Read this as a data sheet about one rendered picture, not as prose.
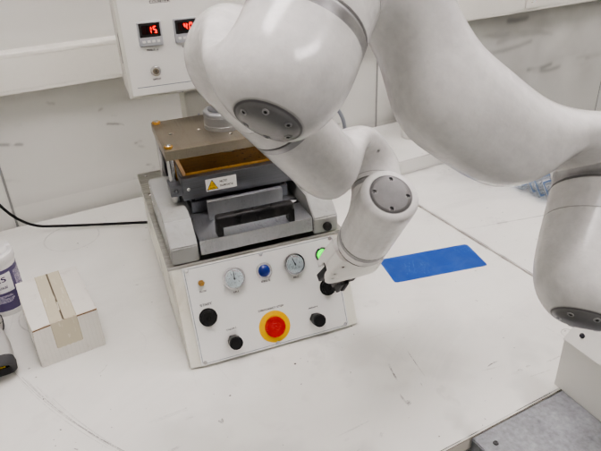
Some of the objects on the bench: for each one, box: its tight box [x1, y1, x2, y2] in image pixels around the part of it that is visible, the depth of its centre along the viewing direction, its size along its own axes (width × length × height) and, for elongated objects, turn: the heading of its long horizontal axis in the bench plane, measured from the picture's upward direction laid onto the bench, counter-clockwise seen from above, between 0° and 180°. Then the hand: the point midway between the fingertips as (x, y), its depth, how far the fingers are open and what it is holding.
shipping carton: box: [15, 266, 106, 368], centre depth 118 cm, size 19×13×9 cm
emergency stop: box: [265, 316, 285, 337], centre depth 112 cm, size 2×4×4 cm, turn 115°
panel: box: [182, 234, 349, 367], centre depth 111 cm, size 2×30×19 cm, turn 115°
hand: (339, 280), depth 108 cm, fingers closed
